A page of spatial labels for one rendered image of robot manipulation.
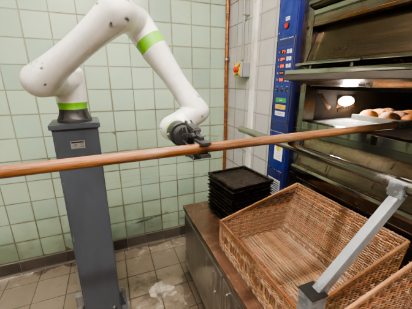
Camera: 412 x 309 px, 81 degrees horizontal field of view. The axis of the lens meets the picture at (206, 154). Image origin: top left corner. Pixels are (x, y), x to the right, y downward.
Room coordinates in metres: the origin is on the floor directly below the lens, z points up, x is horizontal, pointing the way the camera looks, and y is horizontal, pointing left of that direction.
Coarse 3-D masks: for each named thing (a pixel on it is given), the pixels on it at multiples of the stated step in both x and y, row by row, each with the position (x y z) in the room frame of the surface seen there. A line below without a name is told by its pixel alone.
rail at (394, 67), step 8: (384, 64) 0.79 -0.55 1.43; (392, 64) 0.77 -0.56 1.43; (400, 64) 0.75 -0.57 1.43; (408, 64) 0.73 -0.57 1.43; (288, 72) 1.19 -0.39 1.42; (296, 72) 1.14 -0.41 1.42; (304, 72) 1.10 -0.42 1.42; (312, 72) 1.05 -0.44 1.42; (320, 72) 1.01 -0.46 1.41; (328, 72) 0.98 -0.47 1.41; (336, 72) 0.95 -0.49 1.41
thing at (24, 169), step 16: (336, 128) 0.91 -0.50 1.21; (352, 128) 0.93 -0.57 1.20; (368, 128) 0.97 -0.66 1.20; (384, 128) 1.01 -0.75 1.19; (192, 144) 0.69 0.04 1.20; (224, 144) 0.72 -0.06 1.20; (240, 144) 0.74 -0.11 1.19; (256, 144) 0.76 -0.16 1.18; (64, 160) 0.56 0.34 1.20; (80, 160) 0.56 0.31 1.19; (96, 160) 0.58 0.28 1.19; (112, 160) 0.59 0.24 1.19; (128, 160) 0.61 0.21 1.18; (144, 160) 0.63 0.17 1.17; (0, 176) 0.50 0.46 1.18; (16, 176) 0.51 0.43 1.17
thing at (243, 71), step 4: (236, 64) 1.82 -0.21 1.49; (240, 64) 1.76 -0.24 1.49; (244, 64) 1.77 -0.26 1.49; (248, 64) 1.78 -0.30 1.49; (240, 68) 1.76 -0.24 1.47; (244, 68) 1.77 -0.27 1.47; (248, 68) 1.78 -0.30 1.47; (236, 72) 1.81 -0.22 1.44; (240, 72) 1.76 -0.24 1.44; (244, 72) 1.77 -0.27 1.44; (248, 72) 1.78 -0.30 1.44; (236, 76) 1.81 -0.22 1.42; (240, 76) 1.76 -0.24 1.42; (244, 76) 1.77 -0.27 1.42; (248, 76) 1.78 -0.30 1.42
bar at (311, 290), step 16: (240, 128) 1.13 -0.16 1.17; (288, 144) 0.82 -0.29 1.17; (320, 160) 0.68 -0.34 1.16; (336, 160) 0.64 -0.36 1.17; (368, 176) 0.54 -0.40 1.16; (384, 176) 0.52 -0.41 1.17; (400, 192) 0.47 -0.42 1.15; (384, 208) 0.47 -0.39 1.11; (368, 224) 0.46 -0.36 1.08; (352, 240) 0.45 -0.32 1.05; (368, 240) 0.45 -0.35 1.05; (352, 256) 0.43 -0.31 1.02; (336, 272) 0.42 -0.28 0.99; (304, 288) 0.41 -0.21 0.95; (320, 288) 0.41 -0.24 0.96; (304, 304) 0.40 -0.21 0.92; (320, 304) 0.39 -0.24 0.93
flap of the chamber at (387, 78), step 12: (348, 72) 0.90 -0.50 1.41; (360, 72) 0.85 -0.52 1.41; (372, 72) 0.82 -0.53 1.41; (384, 72) 0.78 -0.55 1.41; (396, 72) 0.75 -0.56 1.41; (408, 72) 0.72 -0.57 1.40; (312, 84) 1.21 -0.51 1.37; (324, 84) 1.14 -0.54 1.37; (336, 84) 1.08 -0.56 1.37; (348, 84) 1.02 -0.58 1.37; (360, 84) 0.96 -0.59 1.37; (372, 84) 0.92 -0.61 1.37; (384, 84) 0.88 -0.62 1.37; (396, 84) 0.84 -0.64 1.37; (408, 84) 0.80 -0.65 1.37
